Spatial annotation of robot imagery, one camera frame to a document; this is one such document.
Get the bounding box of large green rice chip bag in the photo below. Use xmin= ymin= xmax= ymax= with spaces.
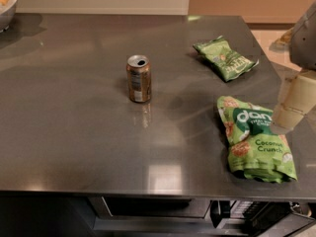
xmin=217 ymin=96 xmax=297 ymax=184

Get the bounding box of brown soda can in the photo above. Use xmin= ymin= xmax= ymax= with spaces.
xmin=126 ymin=54 xmax=151 ymax=103

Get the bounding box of microwave under table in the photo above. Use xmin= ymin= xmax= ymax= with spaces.
xmin=89 ymin=197 xmax=315 ymax=237

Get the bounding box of small green snack bag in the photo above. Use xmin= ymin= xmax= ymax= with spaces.
xmin=193 ymin=36 xmax=259 ymax=82

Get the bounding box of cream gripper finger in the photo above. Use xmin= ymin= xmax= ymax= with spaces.
xmin=271 ymin=70 xmax=316 ymax=134

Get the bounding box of metal bowl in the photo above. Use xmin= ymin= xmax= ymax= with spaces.
xmin=0 ymin=0 xmax=18 ymax=33

